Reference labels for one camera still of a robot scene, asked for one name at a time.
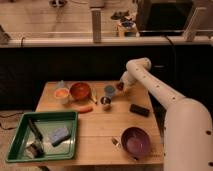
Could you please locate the purple bowl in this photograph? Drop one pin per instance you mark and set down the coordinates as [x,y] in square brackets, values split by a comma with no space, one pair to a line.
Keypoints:
[136,142]

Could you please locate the clear plastic item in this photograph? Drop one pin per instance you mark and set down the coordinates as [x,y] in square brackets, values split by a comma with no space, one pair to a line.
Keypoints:
[61,84]

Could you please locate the black monitor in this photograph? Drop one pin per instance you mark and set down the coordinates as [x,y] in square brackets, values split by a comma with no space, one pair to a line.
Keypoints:
[163,16]

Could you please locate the black rectangular block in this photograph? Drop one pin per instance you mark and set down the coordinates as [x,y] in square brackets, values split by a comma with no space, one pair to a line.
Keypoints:
[139,110]

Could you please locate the small metal cup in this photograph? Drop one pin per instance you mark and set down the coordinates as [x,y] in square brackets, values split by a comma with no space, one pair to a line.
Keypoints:
[106,103]

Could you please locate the black dish brush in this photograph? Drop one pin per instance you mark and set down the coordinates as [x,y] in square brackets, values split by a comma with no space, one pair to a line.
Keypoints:
[35,149]

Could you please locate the dark purple grape bunch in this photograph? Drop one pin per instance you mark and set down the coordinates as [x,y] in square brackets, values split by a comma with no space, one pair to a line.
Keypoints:
[120,86]

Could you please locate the red bowl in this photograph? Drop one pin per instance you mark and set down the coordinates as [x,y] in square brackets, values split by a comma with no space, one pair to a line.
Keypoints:
[80,91]

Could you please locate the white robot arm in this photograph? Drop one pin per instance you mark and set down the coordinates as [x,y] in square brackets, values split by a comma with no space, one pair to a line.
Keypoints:
[188,126]

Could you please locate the green plastic tray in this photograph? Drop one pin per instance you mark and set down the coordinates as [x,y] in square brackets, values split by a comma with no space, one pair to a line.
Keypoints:
[47,123]

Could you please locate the blue sponge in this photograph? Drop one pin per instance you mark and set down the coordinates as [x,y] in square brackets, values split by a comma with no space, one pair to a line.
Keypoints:
[58,136]

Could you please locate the orange carrot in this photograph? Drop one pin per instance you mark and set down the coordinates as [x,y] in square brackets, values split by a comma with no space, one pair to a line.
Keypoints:
[84,109]

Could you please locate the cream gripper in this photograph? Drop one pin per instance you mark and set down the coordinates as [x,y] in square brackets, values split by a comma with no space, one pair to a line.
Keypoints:
[126,88]

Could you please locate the wooden table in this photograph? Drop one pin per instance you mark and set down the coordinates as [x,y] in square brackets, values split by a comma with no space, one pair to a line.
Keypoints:
[96,128]

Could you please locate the small knife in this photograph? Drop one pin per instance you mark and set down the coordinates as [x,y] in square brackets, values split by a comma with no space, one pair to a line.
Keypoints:
[94,96]

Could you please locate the white cup orange inside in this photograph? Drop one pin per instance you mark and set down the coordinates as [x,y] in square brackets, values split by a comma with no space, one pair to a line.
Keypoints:
[62,95]

